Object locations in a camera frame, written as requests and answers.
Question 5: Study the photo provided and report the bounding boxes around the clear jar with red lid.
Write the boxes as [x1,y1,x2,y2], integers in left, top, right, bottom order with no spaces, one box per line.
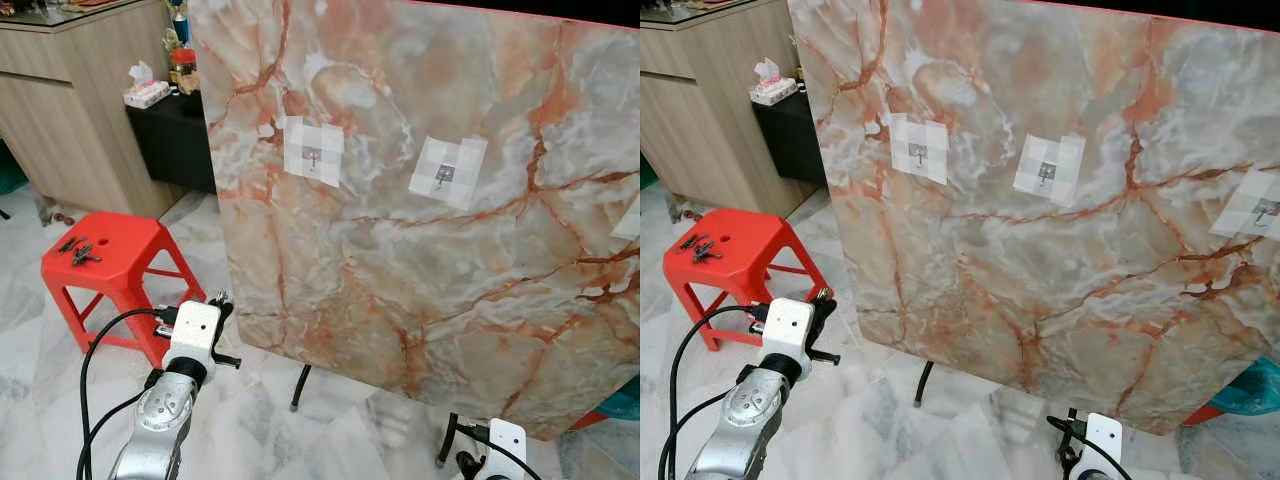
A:
[168,48,198,96]

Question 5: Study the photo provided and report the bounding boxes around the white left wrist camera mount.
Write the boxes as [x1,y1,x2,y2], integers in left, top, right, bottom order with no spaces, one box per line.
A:
[760,298,816,379]
[168,300,221,376]

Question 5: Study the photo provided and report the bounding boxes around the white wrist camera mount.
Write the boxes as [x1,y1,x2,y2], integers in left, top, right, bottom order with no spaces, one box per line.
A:
[485,420,528,480]
[1085,413,1123,480]
[168,300,221,376]
[760,298,816,379]

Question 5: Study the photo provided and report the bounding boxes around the teal bag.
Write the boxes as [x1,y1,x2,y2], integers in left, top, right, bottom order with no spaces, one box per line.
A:
[1215,358,1280,416]
[600,375,641,421]

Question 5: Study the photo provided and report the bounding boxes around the black low tv console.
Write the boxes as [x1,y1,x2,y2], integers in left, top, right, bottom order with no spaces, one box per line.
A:
[752,90,831,186]
[125,90,216,196]

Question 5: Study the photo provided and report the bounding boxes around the red plastic stool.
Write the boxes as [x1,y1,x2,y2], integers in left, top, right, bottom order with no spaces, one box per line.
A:
[40,211,208,369]
[664,208,831,351]

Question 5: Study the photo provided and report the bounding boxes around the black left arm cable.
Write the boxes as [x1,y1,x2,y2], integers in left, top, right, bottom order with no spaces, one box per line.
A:
[78,305,179,480]
[655,303,773,480]

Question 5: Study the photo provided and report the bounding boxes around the orange marble pattern board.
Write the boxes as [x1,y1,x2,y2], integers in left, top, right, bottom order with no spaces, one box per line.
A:
[188,0,641,441]
[788,0,1280,436]

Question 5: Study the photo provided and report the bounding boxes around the light wooden cabinet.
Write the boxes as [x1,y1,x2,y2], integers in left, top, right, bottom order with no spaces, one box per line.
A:
[640,0,801,216]
[0,0,191,216]

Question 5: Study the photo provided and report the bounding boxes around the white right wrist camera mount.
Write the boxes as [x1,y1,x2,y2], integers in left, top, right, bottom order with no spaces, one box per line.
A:
[1085,413,1123,480]
[485,420,528,480]

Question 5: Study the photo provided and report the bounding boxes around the grey hook with white tape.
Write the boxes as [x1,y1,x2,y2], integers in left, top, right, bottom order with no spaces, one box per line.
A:
[1013,133,1086,208]
[888,113,951,186]
[409,136,489,211]
[1208,168,1280,241]
[283,117,346,188]

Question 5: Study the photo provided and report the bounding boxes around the pink white tissue box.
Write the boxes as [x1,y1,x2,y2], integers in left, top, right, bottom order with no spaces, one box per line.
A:
[123,62,171,109]
[750,58,799,106]

